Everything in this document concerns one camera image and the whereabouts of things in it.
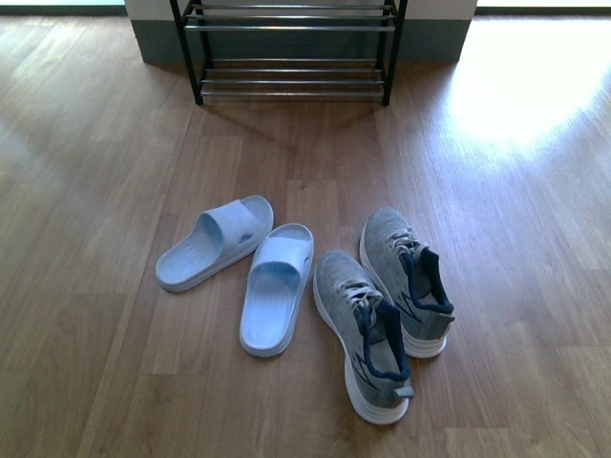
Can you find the light blue slipper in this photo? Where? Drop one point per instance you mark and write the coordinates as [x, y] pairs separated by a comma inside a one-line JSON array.
[[275, 287], [220, 237]]

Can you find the grey knit sneaker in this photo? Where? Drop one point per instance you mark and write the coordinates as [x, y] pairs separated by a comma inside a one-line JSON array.
[[377, 370], [407, 272]]

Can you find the black metal shoe rack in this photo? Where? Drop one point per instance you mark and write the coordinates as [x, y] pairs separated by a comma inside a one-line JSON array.
[[278, 49]]

